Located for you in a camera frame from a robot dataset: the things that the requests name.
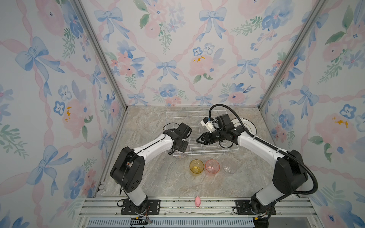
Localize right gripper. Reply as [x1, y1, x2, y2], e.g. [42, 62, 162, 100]
[196, 131, 226, 146]

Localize yellow plastic cup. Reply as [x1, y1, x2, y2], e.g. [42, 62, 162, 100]
[189, 159, 204, 174]

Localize pink plastic cup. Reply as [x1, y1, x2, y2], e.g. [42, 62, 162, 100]
[205, 159, 221, 175]

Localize clear glass cup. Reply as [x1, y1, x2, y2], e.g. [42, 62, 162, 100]
[222, 162, 238, 174]

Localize white plate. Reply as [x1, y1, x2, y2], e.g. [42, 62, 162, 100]
[232, 118, 257, 135]

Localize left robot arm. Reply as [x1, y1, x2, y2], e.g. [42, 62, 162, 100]
[110, 123, 192, 206]

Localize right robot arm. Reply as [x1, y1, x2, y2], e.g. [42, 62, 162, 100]
[196, 114, 308, 211]

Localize clear cup white base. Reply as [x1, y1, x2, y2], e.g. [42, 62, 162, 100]
[174, 154, 186, 159]

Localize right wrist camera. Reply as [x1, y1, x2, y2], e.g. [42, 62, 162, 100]
[201, 117, 217, 133]

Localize white wire dish rack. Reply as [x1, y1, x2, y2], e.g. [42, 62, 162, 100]
[165, 110, 239, 156]

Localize pink pig toy on rail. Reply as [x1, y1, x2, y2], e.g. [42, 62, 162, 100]
[194, 196, 201, 207]

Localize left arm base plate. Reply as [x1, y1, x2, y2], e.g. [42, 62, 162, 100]
[120, 199, 161, 216]

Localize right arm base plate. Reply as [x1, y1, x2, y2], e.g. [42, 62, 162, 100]
[233, 199, 277, 216]

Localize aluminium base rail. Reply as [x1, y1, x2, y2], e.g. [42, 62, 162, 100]
[74, 197, 323, 228]

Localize black corrugated cable hose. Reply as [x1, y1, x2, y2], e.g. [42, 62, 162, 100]
[209, 104, 318, 196]

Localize left corner aluminium post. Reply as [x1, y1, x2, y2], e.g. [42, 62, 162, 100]
[70, 0, 127, 111]

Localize corner aluminium post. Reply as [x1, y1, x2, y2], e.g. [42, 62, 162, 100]
[70, 0, 127, 111]
[258, 0, 327, 111]

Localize right corner aluminium post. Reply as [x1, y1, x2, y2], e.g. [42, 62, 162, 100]
[258, 0, 327, 111]

